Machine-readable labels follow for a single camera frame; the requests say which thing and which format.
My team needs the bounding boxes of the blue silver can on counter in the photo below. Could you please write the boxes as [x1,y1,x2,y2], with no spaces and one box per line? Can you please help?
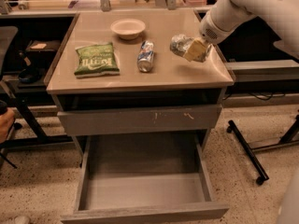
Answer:
[137,40,154,73]

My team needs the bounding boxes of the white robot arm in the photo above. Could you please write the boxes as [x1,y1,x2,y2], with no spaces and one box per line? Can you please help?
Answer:
[184,0,299,62]

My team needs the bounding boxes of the grey upper drawer front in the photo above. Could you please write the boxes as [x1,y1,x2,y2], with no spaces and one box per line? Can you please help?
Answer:
[58,105,221,136]

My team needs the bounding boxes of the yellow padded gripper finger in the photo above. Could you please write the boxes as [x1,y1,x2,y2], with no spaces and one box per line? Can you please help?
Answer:
[183,37,209,62]

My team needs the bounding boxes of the green chip bag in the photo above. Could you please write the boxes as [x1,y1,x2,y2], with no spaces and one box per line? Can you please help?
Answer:
[74,42,120,78]

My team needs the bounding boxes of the grey drawer cabinet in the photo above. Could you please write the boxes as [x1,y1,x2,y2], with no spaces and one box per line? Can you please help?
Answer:
[43,8,236,161]

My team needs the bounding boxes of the person hand at left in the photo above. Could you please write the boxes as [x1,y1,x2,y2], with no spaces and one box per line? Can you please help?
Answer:
[0,108,15,144]

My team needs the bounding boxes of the black rolling stand base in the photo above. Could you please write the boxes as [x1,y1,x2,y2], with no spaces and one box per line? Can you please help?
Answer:
[226,115,299,185]

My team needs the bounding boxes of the white paper bowl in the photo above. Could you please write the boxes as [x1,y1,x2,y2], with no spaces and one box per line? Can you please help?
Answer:
[110,19,146,40]

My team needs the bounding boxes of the open grey lower drawer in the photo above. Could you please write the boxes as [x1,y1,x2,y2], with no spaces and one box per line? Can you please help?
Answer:
[62,132,229,224]

